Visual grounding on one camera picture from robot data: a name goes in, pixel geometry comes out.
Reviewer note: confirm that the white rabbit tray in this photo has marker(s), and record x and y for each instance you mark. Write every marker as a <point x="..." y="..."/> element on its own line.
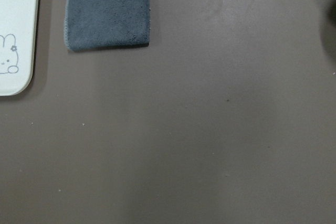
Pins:
<point x="18" y="35"/>

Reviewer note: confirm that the grey folded cloth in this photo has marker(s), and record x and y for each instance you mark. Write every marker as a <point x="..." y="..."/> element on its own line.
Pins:
<point x="92" y="24"/>

